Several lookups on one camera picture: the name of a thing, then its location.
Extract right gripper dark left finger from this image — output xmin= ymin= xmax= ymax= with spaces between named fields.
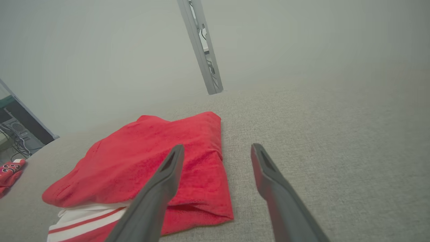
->
xmin=106 ymin=145 xmax=185 ymax=242

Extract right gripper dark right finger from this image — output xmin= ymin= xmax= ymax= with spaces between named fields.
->
xmin=251 ymin=144 xmax=331 ymax=242

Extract red basketball jersey white sleeves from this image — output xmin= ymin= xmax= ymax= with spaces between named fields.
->
xmin=42 ymin=112 xmax=234 ymax=242

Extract grey fabric sofa seat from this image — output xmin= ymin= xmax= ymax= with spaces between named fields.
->
xmin=0 ymin=64 xmax=430 ymax=242

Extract grey computer tower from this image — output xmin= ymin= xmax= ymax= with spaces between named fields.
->
xmin=3 ymin=118 xmax=44 ymax=156

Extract black cable bundle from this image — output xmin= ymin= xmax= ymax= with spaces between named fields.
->
xmin=0 ymin=133 xmax=33 ymax=162

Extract computer tower with cables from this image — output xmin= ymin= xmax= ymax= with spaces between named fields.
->
xmin=6 ymin=99 xmax=55 ymax=145

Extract grey partition post round feet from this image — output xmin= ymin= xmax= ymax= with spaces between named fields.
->
xmin=177 ymin=0 xmax=224 ymax=95

